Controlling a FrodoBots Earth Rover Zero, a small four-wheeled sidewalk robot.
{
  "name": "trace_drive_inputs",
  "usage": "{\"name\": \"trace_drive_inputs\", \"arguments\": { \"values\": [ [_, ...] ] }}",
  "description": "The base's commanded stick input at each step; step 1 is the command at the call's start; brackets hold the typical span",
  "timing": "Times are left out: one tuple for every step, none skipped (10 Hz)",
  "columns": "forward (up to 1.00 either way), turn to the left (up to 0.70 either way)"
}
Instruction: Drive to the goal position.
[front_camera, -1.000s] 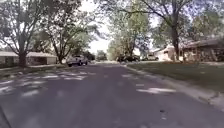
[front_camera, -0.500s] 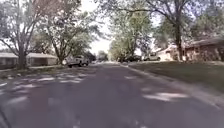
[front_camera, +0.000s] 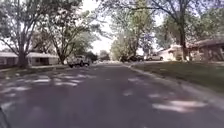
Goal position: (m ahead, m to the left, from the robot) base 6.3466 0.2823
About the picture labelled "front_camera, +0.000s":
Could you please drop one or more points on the small leafy tree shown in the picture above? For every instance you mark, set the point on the small leafy tree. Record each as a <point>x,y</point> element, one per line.
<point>103,55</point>

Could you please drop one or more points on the dark car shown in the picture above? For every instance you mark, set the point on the dark car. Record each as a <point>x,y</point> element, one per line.
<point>133,58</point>

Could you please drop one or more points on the grey asphalt road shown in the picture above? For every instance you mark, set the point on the grey asphalt road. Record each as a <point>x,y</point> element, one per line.
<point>106,96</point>

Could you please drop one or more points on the white pickup truck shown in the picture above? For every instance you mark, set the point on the white pickup truck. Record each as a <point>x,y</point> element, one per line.
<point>79,61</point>

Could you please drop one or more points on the tall leafy tree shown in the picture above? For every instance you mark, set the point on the tall leafy tree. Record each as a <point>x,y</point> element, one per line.
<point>133,30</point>

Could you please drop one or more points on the white car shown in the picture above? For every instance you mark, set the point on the white car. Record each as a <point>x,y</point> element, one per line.
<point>154,57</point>

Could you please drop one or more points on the large leafy tree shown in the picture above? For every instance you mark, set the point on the large leafy tree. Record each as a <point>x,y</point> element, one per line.
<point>63,33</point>
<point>20,30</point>

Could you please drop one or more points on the grass verge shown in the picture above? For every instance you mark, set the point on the grass verge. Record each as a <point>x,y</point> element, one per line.
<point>180,71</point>
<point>23,70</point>

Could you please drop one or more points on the low pale house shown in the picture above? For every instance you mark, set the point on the low pale house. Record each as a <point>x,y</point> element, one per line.
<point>40,59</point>

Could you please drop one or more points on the large dark-trunked tree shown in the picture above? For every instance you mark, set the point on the large dark-trunked tree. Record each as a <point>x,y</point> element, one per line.
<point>182,40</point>

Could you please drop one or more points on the pale concrete kerb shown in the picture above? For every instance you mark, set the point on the pale concrete kerb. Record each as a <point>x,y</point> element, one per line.
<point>200,93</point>

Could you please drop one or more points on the brown house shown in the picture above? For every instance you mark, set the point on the brown house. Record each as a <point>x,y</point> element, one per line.
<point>206,50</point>

